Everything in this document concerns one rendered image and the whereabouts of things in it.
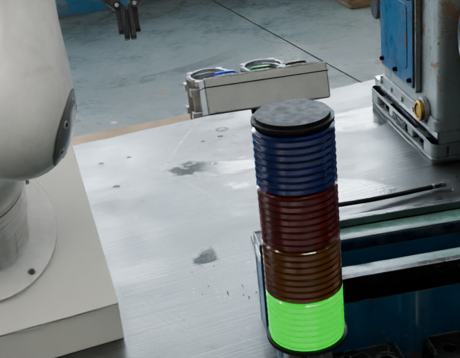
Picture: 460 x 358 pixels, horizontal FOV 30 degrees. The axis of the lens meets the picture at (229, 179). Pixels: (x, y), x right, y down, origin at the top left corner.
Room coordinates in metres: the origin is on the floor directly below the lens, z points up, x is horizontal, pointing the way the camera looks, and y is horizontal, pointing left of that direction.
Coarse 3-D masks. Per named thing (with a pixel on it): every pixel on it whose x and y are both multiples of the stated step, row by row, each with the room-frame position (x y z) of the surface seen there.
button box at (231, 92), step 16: (304, 64) 1.13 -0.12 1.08; (320, 64) 1.13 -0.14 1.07; (208, 80) 1.11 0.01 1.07; (224, 80) 1.12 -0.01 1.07; (240, 80) 1.12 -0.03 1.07; (256, 80) 1.12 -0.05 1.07; (272, 80) 1.12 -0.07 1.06; (288, 80) 1.12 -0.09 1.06; (304, 80) 1.12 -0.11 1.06; (320, 80) 1.13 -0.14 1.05; (208, 96) 1.11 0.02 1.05; (224, 96) 1.11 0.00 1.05; (240, 96) 1.11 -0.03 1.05; (256, 96) 1.11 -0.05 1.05; (272, 96) 1.11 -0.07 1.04; (288, 96) 1.11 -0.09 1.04; (304, 96) 1.12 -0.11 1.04; (320, 96) 1.12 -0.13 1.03; (208, 112) 1.10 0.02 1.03; (224, 112) 1.10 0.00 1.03
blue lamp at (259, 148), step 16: (256, 144) 0.57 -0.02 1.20; (272, 144) 0.55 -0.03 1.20; (288, 144) 0.55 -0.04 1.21; (304, 144) 0.55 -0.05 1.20; (320, 144) 0.55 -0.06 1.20; (256, 160) 0.57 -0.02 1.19; (272, 160) 0.56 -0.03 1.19; (288, 160) 0.55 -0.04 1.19; (304, 160) 0.55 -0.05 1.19; (320, 160) 0.55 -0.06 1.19; (256, 176) 0.58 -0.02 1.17; (272, 176) 0.56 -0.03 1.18; (288, 176) 0.55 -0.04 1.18; (304, 176) 0.55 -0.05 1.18; (320, 176) 0.55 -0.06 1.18; (336, 176) 0.57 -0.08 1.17; (272, 192) 0.56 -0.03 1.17; (288, 192) 0.55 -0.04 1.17; (304, 192) 0.55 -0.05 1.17
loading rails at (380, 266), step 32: (352, 224) 0.96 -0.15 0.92; (384, 224) 0.95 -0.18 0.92; (416, 224) 0.94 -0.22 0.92; (448, 224) 0.94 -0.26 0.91; (256, 256) 0.94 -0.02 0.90; (352, 256) 0.92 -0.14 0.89; (384, 256) 0.93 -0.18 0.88; (416, 256) 0.87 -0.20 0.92; (448, 256) 0.84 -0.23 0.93; (352, 288) 0.82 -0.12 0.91; (384, 288) 0.82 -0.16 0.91; (416, 288) 0.83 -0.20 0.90; (448, 288) 0.83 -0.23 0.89; (352, 320) 0.82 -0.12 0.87; (384, 320) 0.82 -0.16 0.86; (416, 320) 0.83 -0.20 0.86; (448, 320) 0.83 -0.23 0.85; (416, 352) 0.83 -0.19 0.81
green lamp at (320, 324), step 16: (272, 304) 0.56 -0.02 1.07; (288, 304) 0.55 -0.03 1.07; (304, 304) 0.55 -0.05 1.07; (320, 304) 0.55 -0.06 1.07; (336, 304) 0.56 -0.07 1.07; (272, 320) 0.57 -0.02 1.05; (288, 320) 0.55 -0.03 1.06; (304, 320) 0.55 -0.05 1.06; (320, 320) 0.55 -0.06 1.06; (336, 320) 0.56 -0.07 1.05; (272, 336) 0.57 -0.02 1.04; (288, 336) 0.56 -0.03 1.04; (304, 336) 0.55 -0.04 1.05; (320, 336) 0.55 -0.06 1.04; (336, 336) 0.56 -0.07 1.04
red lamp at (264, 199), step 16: (320, 192) 0.55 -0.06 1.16; (336, 192) 0.57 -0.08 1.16; (272, 208) 0.56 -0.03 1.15; (288, 208) 0.55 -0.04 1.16; (304, 208) 0.55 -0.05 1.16; (320, 208) 0.55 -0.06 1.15; (336, 208) 0.57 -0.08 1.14; (272, 224) 0.56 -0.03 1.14; (288, 224) 0.55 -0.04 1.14; (304, 224) 0.55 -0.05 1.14; (320, 224) 0.55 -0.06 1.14; (336, 224) 0.56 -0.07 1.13; (272, 240) 0.56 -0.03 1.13; (288, 240) 0.55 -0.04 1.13; (304, 240) 0.55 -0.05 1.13; (320, 240) 0.55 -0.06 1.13
